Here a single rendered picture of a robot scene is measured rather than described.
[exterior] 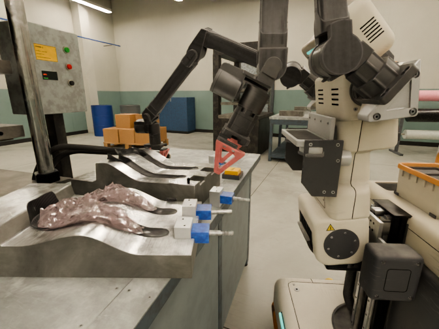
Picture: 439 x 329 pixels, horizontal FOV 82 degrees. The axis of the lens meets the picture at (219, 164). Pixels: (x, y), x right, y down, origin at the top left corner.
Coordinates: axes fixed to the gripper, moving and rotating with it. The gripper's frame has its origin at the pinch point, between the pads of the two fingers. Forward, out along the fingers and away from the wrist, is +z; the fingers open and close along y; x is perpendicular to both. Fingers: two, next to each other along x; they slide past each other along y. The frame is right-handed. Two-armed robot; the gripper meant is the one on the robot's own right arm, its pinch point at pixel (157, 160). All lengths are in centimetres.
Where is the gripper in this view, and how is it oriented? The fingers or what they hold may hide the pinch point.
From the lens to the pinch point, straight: 134.9
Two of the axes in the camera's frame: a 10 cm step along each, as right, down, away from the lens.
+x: -3.1, 2.6, -9.2
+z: 0.1, 9.6, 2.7
